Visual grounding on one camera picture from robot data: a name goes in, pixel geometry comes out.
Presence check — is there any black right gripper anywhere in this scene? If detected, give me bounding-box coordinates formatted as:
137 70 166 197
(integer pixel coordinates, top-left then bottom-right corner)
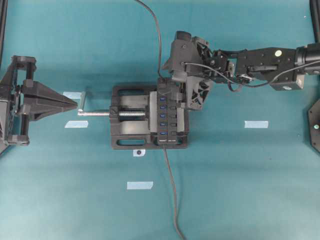
162 36 235 111

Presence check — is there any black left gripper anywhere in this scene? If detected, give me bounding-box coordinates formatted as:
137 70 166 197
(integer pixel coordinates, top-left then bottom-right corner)
0 55 78 153

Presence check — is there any black USB cable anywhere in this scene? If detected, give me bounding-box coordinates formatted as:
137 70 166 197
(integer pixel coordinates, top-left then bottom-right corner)
134 0 166 81

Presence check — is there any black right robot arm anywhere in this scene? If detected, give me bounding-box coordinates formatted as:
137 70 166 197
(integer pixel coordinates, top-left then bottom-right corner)
162 31 320 111

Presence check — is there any black multiport USB hub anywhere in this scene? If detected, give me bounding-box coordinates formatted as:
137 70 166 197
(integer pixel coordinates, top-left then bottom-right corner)
157 77 178 148

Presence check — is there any blue tape strip upper left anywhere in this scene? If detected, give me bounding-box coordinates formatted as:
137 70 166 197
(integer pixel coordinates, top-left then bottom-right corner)
63 91 82 100

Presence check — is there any blue tape strip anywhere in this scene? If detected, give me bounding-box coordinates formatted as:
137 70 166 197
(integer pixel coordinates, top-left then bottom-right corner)
64 120 89 129
244 120 269 129
127 181 154 190
63 91 82 100

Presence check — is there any black bench vise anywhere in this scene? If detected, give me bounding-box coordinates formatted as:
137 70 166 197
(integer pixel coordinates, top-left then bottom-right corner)
77 84 189 150

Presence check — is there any small black screw sticker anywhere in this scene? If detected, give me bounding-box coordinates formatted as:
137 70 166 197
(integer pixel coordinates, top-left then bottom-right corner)
133 149 146 157

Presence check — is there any blue tape strip right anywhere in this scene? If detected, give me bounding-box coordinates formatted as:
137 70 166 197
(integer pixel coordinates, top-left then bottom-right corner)
244 120 269 129

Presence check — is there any blue tape strip bottom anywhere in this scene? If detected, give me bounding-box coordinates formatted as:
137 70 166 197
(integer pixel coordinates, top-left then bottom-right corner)
127 181 154 190

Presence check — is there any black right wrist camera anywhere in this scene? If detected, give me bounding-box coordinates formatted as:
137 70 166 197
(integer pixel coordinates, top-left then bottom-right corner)
175 31 192 42

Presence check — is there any hub power cable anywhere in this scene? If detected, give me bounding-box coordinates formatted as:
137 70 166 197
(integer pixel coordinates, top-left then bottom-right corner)
163 148 187 240

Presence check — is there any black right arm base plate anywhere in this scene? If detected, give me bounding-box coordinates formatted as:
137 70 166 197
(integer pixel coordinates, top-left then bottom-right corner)
307 99 320 153

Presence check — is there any black aluminium frame rail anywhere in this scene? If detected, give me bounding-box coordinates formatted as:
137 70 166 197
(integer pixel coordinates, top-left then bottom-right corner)
309 0 320 43

